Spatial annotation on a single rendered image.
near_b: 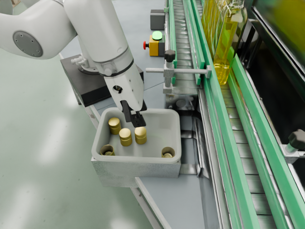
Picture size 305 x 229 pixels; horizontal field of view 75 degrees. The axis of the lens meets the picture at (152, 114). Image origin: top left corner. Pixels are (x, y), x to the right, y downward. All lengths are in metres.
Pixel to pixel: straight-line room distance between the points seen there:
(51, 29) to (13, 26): 0.05
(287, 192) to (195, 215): 0.23
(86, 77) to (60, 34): 0.42
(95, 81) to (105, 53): 0.40
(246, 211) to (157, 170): 0.25
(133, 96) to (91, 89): 0.34
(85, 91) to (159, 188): 0.40
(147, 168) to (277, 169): 0.28
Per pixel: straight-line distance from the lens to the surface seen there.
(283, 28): 0.62
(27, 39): 0.37
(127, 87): 0.39
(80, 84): 0.75
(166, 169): 0.52
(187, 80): 0.63
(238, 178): 0.36
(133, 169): 0.53
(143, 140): 0.58
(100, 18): 0.35
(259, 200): 0.45
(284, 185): 0.40
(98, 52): 0.37
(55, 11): 0.39
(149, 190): 0.55
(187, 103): 0.60
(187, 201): 0.55
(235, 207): 0.39
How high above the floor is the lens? 1.26
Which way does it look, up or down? 48 degrees down
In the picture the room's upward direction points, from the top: straight up
